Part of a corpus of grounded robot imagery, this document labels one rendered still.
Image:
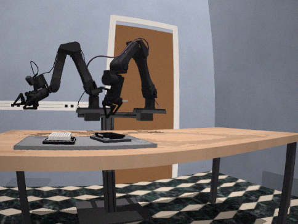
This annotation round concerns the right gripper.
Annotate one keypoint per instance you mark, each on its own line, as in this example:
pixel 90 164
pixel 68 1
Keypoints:
pixel 32 98

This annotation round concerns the black rectangular frame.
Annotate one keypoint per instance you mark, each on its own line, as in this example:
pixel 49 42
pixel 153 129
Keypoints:
pixel 60 142

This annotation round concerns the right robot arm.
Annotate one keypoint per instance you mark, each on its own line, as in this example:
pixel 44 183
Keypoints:
pixel 73 49

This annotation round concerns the white perforated plate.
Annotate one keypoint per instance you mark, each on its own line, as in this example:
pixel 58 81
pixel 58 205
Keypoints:
pixel 60 136

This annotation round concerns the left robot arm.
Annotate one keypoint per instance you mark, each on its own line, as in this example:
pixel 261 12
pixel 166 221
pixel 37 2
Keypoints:
pixel 119 65

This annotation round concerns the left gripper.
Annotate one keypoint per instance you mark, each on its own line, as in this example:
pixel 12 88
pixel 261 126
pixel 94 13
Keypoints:
pixel 112 97

